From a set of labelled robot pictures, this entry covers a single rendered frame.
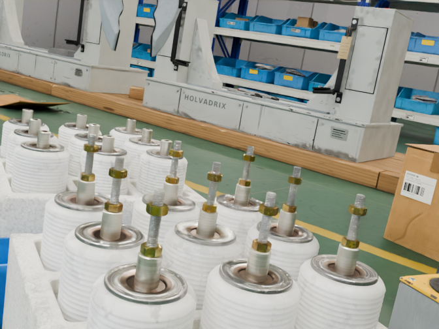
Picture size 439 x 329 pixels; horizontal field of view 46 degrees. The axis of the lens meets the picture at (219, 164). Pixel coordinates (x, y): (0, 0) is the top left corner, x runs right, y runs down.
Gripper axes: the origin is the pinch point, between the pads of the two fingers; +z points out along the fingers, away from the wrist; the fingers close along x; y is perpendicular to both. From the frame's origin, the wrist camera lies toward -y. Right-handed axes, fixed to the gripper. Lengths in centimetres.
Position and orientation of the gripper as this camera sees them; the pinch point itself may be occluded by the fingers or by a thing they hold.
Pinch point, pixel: (134, 40)
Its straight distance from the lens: 54.2
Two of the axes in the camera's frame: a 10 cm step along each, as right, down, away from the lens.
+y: -1.8, -2.3, 9.6
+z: -1.6, 9.7, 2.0
